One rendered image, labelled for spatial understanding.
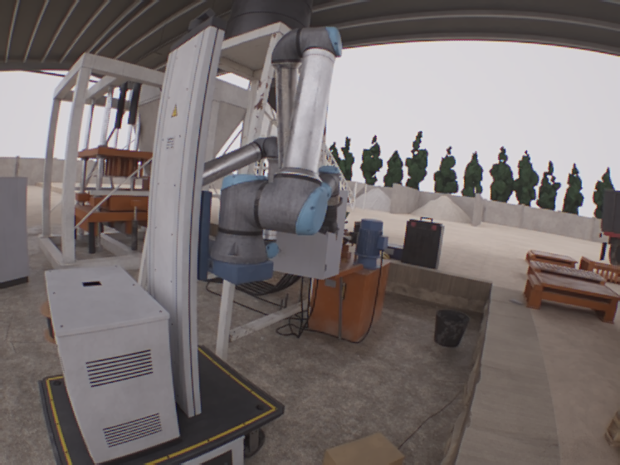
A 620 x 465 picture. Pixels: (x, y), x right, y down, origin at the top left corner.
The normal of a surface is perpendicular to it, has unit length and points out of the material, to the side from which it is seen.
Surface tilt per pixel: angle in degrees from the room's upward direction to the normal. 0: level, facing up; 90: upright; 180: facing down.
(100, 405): 90
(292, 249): 90
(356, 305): 90
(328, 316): 90
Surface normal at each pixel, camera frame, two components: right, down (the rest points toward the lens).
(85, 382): 0.75, 0.16
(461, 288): -0.55, 0.05
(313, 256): -0.29, 0.09
